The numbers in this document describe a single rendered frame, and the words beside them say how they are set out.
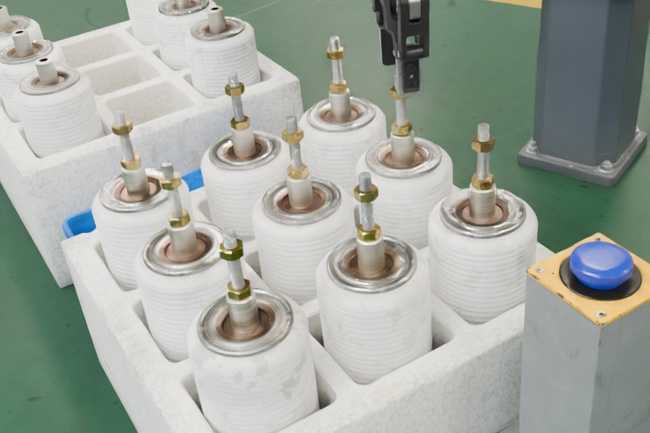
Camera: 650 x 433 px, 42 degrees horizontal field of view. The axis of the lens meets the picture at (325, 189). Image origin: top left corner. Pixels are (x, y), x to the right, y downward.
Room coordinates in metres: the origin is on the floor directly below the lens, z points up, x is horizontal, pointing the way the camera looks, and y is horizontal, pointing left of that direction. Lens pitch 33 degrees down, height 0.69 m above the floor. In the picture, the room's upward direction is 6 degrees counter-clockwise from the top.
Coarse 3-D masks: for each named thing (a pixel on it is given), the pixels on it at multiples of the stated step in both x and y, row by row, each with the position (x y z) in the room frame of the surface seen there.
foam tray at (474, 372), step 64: (192, 192) 0.81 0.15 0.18; (256, 256) 0.69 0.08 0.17; (128, 320) 0.60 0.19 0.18; (320, 320) 0.58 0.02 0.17; (448, 320) 0.55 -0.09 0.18; (512, 320) 0.54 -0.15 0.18; (128, 384) 0.59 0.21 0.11; (192, 384) 0.52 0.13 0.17; (320, 384) 0.51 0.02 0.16; (384, 384) 0.49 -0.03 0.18; (448, 384) 0.49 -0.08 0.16; (512, 384) 0.53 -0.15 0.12
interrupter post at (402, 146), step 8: (392, 136) 0.71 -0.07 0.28; (400, 136) 0.71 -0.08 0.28; (408, 136) 0.71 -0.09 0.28; (392, 144) 0.71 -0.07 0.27; (400, 144) 0.70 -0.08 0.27; (408, 144) 0.70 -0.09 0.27; (392, 152) 0.71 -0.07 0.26; (400, 152) 0.70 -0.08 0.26; (408, 152) 0.70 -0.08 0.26; (400, 160) 0.70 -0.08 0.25; (408, 160) 0.70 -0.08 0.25
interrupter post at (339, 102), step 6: (348, 90) 0.82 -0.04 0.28; (330, 96) 0.81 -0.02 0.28; (336, 96) 0.81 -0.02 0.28; (342, 96) 0.81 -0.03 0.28; (348, 96) 0.81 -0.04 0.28; (330, 102) 0.81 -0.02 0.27; (336, 102) 0.81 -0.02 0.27; (342, 102) 0.81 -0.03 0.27; (348, 102) 0.81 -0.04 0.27; (336, 108) 0.81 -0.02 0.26; (342, 108) 0.81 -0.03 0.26; (348, 108) 0.81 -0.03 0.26; (336, 114) 0.81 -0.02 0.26; (342, 114) 0.81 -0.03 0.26; (348, 114) 0.81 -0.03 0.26
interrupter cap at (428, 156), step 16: (384, 144) 0.74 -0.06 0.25; (416, 144) 0.73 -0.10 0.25; (432, 144) 0.73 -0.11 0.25; (368, 160) 0.71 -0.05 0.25; (384, 160) 0.71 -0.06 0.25; (416, 160) 0.71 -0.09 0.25; (432, 160) 0.70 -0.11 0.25; (384, 176) 0.68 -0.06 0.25; (400, 176) 0.68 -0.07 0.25; (416, 176) 0.68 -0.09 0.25
